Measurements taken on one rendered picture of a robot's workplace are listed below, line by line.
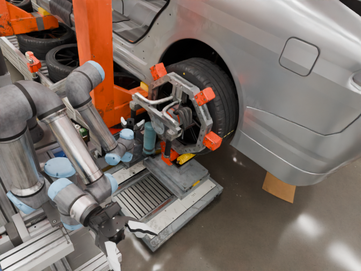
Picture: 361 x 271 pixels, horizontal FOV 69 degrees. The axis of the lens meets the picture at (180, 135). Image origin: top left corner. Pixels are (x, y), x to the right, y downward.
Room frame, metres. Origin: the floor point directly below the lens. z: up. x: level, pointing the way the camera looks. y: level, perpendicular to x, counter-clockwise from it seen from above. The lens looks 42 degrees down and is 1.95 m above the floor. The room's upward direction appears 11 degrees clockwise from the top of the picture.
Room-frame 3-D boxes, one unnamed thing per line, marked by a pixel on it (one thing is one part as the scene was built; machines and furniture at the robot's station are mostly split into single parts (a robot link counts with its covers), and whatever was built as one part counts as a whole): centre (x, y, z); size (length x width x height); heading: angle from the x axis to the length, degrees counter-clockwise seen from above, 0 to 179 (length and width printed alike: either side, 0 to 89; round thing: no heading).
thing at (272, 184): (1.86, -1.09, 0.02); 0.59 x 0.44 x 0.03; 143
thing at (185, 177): (1.57, -0.05, 0.32); 0.40 x 0.30 x 0.28; 53
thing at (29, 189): (0.57, 0.54, 1.19); 0.15 x 0.12 x 0.55; 152
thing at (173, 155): (1.47, 0.03, 0.48); 0.16 x 0.12 x 0.17; 143
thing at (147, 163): (1.59, -0.02, 0.13); 0.50 x 0.36 x 0.10; 53
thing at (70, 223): (0.46, 0.30, 1.12); 0.11 x 0.08 x 0.11; 152
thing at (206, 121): (1.43, 0.05, 0.85); 0.54 x 0.07 x 0.54; 53
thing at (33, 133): (1.02, 0.85, 0.87); 0.15 x 0.15 x 0.10
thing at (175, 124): (1.28, 0.05, 1.03); 0.19 x 0.18 x 0.11; 143
